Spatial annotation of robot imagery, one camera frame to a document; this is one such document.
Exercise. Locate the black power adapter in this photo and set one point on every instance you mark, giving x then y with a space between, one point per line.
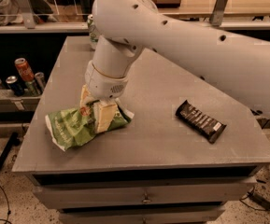
260 200

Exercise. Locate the grey upper drawer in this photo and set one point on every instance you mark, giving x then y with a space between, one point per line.
193 190

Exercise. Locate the grey drawer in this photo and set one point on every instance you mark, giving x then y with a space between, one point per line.
193 190
167 215

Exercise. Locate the dark blue soda can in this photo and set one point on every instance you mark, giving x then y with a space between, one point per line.
15 85

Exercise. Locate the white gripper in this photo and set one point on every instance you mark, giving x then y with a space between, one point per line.
104 85

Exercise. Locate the grey lower drawer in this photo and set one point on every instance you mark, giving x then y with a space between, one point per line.
167 215

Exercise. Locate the red soda can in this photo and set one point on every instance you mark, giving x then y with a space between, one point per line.
24 69

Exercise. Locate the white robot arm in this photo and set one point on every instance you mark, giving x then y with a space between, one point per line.
236 64

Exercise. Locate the black candy bar wrapper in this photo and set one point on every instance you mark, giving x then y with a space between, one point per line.
208 127

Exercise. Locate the silver soda can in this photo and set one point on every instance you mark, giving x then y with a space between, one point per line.
40 79

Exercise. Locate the green jalapeno chip bag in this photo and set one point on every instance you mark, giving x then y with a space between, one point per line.
74 127

